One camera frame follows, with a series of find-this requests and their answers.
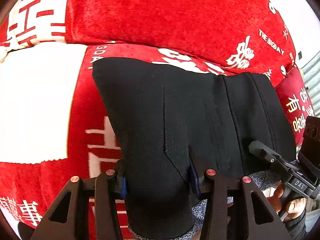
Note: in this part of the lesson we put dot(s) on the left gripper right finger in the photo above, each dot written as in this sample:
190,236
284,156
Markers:
236,208

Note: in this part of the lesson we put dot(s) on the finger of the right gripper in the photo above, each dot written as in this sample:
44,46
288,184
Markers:
277,162

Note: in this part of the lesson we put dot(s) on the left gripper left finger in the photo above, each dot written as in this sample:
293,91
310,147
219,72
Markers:
68,218

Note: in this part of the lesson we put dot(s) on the black fleece-lined pants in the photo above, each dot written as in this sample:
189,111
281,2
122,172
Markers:
162,114

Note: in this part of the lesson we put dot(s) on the person right hand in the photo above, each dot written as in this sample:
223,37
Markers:
294,208

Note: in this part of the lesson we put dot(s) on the red bed sheet with characters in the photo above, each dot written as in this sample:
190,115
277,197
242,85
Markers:
53,121

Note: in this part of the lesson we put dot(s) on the dark red embroidered pillow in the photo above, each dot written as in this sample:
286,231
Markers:
296,102

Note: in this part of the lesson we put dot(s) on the red folded quilt with characters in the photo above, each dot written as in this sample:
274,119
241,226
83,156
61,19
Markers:
240,35

